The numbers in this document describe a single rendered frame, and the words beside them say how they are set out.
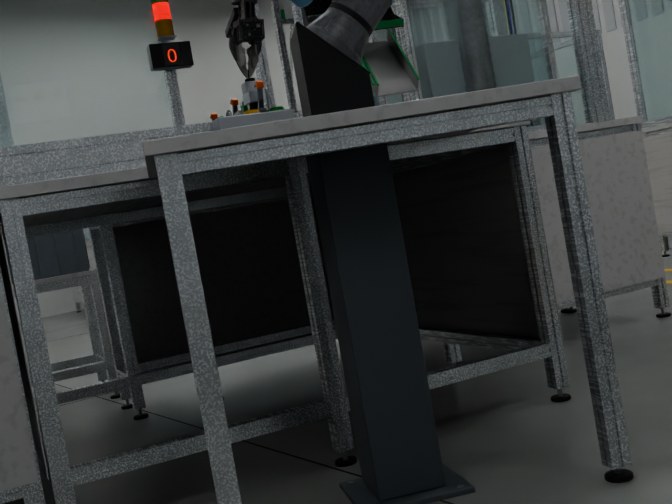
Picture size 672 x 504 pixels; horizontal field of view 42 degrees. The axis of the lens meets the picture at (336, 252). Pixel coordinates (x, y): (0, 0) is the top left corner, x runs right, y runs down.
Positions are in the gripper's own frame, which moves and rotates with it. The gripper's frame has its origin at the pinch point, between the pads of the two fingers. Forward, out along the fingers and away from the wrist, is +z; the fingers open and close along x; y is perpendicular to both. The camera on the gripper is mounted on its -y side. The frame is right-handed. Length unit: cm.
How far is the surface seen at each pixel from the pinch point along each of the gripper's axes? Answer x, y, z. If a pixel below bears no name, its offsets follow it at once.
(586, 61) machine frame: 167, -63, -6
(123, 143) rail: -37.6, 11.7, 17.3
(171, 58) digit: -16.8, -18.3, -6.5
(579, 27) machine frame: 166, -65, -20
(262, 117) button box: -2.6, 18.5, 12.8
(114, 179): -42, 22, 26
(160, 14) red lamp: -18.4, -20.3, -19.2
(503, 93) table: 27, 84, 12
